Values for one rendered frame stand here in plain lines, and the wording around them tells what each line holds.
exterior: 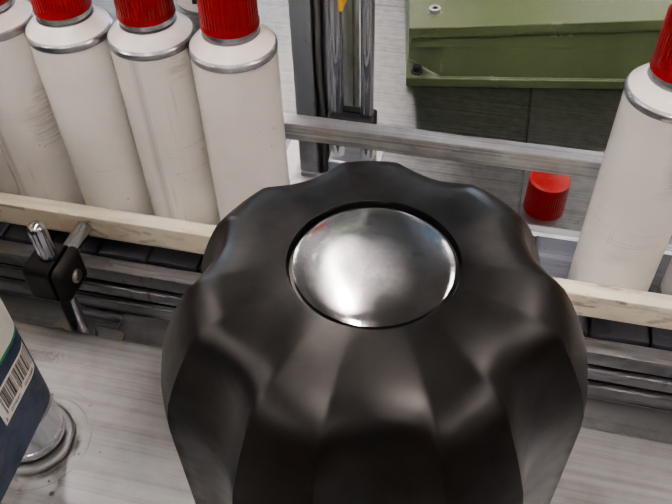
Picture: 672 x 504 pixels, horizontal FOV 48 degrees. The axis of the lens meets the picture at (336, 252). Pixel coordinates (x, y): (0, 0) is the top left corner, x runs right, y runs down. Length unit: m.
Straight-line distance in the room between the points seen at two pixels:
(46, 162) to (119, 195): 0.05
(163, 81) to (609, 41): 0.47
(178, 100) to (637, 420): 0.36
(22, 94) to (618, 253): 0.38
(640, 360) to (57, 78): 0.40
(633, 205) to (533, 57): 0.35
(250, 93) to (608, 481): 0.30
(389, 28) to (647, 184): 0.49
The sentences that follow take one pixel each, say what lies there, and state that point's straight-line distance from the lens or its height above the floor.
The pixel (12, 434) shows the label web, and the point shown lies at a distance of 0.42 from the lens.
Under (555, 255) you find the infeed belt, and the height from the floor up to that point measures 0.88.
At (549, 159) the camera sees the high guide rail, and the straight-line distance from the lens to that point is 0.51.
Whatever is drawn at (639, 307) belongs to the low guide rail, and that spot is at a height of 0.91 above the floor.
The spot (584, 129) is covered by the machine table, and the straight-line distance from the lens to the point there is 0.76.
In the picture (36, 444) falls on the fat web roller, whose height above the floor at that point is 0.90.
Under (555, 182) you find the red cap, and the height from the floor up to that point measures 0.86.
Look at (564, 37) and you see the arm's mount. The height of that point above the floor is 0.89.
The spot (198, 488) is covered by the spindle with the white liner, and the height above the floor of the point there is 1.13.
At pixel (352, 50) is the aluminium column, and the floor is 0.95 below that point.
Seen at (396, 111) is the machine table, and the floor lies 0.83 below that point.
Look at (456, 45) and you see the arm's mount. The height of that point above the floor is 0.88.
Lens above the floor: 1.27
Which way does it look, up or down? 46 degrees down
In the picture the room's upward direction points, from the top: 2 degrees counter-clockwise
